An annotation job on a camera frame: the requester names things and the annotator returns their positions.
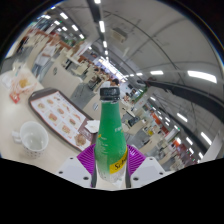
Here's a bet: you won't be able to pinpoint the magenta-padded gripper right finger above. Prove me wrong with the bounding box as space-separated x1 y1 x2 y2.
125 144 168 189

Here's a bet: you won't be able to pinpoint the beige wooden chair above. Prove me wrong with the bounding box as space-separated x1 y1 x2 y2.
82 94 104 121
41 63 81 98

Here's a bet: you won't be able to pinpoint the green drink bottle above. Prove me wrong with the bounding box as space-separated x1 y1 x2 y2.
94 87 129 184

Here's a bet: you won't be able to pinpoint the ceiling air conditioner unit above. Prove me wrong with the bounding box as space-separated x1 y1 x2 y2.
111 27 129 44

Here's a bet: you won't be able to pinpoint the white dotted mug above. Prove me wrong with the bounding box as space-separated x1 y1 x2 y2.
12 120 50 159

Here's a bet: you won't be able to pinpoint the ceiling lights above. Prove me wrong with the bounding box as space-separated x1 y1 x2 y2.
39 0 219 161

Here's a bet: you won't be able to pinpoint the clear snack bag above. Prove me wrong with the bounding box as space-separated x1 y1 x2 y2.
9 74 36 104

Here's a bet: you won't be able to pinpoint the person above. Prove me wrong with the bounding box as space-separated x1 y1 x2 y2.
31 33 63 79

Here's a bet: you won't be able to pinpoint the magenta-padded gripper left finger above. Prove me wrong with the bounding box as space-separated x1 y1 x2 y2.
56 143 98 189

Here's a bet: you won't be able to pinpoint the white paper napkin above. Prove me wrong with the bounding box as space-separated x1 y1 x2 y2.
84 119 101 134

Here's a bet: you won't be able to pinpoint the brown food tray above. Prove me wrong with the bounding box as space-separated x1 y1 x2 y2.
28 87 98 153

